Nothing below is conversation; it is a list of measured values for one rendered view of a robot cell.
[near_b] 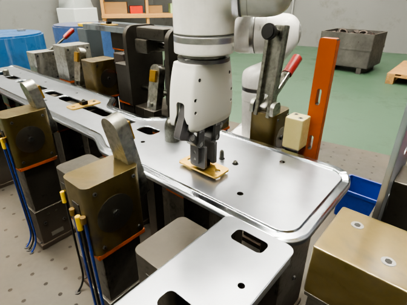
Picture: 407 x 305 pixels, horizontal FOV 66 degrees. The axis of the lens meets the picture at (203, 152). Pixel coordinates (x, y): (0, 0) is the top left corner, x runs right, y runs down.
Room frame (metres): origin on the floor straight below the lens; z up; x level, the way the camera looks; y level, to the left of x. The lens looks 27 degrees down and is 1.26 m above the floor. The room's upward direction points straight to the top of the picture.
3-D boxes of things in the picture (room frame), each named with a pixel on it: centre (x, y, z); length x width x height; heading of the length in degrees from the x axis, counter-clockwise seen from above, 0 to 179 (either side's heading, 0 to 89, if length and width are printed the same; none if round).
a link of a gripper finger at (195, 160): (0.44, 0.02, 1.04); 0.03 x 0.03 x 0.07; 49
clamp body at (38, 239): (0.62, 0.40, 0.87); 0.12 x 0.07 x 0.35; 139
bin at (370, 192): (0.72, -0.44, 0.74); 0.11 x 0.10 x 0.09; 49
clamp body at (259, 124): (0.63, -0.15, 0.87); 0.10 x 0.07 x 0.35; 139
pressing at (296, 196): (0.81, 0.34, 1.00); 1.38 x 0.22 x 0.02; 49
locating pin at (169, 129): (0.58, 0.06, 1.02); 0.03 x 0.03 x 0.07
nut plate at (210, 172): (0.46, 0.00, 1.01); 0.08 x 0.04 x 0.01; 49
